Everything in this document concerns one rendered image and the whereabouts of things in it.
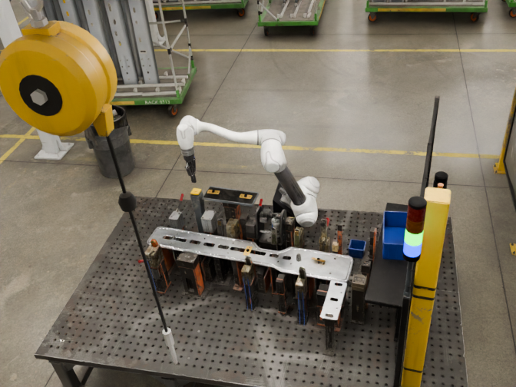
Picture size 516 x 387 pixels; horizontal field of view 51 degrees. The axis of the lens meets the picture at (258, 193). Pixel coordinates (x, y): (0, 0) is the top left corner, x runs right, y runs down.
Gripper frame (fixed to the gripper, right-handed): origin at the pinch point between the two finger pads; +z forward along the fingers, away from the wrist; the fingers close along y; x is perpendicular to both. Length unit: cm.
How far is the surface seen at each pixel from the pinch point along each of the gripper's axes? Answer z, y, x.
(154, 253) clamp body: 21, 55, -7
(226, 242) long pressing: 27, 29, 33
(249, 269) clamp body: 23, 53, 57
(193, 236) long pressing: 27.1, 29.1, 8.0
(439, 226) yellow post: -61, 86, 161
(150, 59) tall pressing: 63, -313, -213
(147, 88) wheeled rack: 99, -301, -221
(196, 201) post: 17.7, 3.5, 1.2
